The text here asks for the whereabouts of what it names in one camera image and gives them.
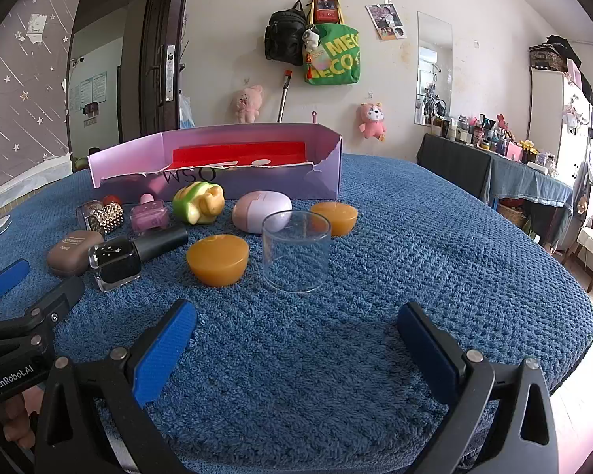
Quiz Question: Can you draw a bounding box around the clear plastic cup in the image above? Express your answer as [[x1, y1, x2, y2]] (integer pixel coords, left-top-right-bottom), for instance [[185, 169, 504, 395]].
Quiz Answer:
[[262, 211, 332, 294]]

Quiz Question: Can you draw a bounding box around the studded gold cylinder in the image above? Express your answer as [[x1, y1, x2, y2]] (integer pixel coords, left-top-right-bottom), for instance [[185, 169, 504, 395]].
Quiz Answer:
[[85, 203, 125, 236]]

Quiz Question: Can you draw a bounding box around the orange half-sphere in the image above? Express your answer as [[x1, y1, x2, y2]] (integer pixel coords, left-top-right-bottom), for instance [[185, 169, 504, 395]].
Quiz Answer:
[[310, 201, 359, 237], [186, 234, 250, 287]]

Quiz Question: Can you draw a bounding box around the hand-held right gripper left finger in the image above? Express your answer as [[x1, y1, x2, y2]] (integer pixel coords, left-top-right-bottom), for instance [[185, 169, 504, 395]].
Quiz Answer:
[[34, 299, 199, 474]]

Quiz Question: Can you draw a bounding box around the black bag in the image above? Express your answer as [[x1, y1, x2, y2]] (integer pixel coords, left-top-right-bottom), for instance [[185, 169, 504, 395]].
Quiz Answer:
[[546, 34, 583, 67]]

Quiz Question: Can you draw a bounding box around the hallway notice board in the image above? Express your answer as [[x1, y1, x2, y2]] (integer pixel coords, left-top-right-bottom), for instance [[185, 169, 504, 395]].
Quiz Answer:
[[79, 73, 108, 109]]

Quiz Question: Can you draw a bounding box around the green tote bag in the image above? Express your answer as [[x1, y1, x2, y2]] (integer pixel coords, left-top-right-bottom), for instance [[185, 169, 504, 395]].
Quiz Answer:
[[304, 22, 361, 86]]

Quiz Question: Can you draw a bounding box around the brown earbud case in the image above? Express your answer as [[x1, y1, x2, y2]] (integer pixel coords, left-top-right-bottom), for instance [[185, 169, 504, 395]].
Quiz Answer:
[[47, 230, 102, 277]]

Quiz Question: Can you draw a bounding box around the person's left hand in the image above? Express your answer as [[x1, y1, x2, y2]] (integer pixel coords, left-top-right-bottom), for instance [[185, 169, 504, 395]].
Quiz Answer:
[[0, 387, 36, 452]]

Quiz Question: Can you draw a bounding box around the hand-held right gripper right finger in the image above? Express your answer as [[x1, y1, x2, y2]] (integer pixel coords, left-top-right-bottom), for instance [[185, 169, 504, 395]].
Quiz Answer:
[[395, 301, 560, 474]]

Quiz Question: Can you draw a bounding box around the glass perfume bottle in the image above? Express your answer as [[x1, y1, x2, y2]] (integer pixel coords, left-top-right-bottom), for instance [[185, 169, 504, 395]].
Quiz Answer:
[[76, 195, 124, 230]]

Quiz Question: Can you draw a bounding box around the black backpack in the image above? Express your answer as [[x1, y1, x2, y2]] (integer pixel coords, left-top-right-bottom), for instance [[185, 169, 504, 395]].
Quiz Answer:
[[264, 1, 308, 64]]

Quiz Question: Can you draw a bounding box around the row of cosmetic bottles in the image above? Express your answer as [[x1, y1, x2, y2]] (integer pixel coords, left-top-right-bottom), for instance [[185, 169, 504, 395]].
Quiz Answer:
[[427, 113, 559, 173]]

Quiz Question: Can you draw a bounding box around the pink nail polish bottle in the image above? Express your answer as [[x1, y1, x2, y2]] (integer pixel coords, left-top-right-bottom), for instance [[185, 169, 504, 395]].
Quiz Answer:
[[130, 194, 171, 236]]

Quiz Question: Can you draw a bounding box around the dark brown door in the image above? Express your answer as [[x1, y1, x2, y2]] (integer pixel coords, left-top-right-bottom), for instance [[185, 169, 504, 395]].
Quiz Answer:
[[138, 0, 195, 136]]

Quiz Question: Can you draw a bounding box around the purple cardboard box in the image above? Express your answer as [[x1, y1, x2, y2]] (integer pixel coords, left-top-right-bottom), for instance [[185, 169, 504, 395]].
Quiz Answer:
[[87, 123, 343, 204]]

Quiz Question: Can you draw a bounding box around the dresser with blue cloth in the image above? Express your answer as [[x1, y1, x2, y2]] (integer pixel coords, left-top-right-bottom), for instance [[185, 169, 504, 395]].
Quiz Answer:
[[416, 133, 574, 252]]

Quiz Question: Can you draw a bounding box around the white wardrobe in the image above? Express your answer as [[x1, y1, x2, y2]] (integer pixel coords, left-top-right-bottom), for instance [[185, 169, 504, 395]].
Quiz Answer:
[[526, 68, 593, 208]]

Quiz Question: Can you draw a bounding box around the red pouch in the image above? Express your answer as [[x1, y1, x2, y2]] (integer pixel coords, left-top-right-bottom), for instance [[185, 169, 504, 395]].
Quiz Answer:
[[310, 0, 344, 25]]

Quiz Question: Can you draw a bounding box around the light pink plush toy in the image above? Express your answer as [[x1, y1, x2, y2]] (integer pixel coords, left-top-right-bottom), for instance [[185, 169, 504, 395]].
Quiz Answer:
[[234, 85, 264, 124]]

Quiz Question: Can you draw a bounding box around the wicker basket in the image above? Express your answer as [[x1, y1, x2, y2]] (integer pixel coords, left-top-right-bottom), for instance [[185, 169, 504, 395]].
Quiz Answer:
[[497, 202, 527, 230]]

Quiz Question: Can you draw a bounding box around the wall mirror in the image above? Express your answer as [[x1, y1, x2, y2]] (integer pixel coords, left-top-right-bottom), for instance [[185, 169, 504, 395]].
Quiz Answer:
[[414, 11, 454, 126]]

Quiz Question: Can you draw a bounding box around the black nail polish bottle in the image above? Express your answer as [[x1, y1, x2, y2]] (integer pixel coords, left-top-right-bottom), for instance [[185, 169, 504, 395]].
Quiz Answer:
[[88, 226, 189, 292]]

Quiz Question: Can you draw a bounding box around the photo collage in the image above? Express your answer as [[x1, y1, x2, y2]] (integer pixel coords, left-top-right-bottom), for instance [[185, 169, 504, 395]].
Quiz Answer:
[[366, 0, 405, 41]]

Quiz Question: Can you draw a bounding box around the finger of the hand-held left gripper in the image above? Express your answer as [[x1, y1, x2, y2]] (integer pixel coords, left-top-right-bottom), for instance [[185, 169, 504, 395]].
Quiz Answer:
[[0, 276, 86, 362], [0, 258, 31, 314]]

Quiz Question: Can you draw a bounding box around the dark pink plush toy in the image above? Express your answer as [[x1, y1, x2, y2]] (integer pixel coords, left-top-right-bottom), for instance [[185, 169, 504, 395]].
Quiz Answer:
[[359, 102, 387, 141]]

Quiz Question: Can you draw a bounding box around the lilac egg-shaped case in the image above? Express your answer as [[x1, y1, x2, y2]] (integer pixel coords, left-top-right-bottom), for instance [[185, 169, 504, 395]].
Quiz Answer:
[[232, 191, 293, 234]]

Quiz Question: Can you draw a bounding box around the brown patterned bag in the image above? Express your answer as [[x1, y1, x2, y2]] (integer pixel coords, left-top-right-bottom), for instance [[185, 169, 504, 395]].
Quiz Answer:
[[529, 44, 569, 71]]

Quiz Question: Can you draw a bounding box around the blue plastic bag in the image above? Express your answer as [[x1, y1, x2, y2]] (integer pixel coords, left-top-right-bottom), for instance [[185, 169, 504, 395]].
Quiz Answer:
[[178, 94, 196, 130]]

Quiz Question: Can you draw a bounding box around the green frog toy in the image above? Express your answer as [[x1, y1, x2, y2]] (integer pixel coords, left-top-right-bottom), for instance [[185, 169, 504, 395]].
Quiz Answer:
[[173, 182, 225, 225]]

